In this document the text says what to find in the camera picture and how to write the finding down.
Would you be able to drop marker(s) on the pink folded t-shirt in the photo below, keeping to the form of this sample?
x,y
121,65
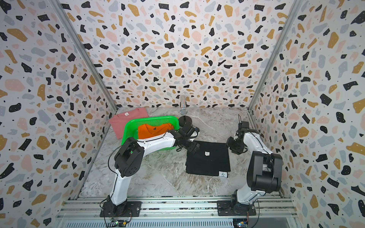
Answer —
x,y
119,121

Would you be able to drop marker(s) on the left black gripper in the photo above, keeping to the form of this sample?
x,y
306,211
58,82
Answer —
x,y
191,148

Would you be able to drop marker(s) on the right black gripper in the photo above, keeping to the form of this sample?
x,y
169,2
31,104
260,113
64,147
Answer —
x,y
228,143

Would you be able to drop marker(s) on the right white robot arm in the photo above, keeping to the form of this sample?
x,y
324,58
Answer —
x,y
264,173

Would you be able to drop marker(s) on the aluminium rail frame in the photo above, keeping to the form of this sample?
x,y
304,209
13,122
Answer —
x,y
270,211

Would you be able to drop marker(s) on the black stand with clear tube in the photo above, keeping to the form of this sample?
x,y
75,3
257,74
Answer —
x,y
183,110

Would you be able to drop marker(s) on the orange t-shirt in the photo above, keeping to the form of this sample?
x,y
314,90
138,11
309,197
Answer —
x,y
147,131

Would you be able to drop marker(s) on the green plastic basket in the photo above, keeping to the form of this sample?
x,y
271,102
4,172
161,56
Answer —
x,y
132,127

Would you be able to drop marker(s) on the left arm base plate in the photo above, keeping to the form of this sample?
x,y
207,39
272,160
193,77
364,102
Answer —
x,y
125,209

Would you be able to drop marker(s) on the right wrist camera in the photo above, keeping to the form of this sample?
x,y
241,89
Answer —
x,y
242,125

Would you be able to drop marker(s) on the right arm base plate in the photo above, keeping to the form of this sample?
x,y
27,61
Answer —
x,y
229,208

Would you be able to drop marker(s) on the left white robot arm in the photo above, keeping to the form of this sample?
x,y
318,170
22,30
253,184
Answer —
x,y
130,155

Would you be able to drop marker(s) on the black t-shirt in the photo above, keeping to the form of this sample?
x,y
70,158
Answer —
x,y
212,159

